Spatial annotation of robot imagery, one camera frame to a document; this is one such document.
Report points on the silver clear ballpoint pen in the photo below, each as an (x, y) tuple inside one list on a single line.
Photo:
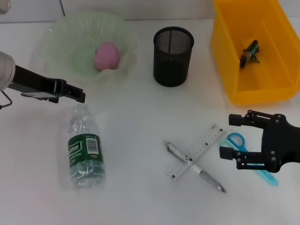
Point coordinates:
[(207, 177)]

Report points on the green plastic wrapper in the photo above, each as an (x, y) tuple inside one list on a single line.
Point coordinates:
[(249, 52)]

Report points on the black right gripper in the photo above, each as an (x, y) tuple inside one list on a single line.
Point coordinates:
[(283, 143)]

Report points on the translucent green plastic fruit plate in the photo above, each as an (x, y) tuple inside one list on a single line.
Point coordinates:
[(77, 37)]

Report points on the light blue scissors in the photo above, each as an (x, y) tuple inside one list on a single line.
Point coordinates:
[(269, 178)]

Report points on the pink peach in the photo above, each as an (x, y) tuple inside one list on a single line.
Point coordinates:
[(106, 56)]

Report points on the yellow plastic bin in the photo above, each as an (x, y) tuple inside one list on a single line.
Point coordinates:
[(269, 75)]

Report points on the black mesh pen holder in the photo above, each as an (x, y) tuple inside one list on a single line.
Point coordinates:
[(172, 63)]

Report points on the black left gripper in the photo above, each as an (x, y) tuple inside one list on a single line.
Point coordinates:
[(35, 83)]

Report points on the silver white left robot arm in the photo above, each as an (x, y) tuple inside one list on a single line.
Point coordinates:
[(5, 70)]

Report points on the clear plastic ruler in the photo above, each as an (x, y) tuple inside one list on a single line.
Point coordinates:
[(199, 150)]

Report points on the clear green-label water bottle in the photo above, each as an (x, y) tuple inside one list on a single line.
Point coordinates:
[(84, 145)]

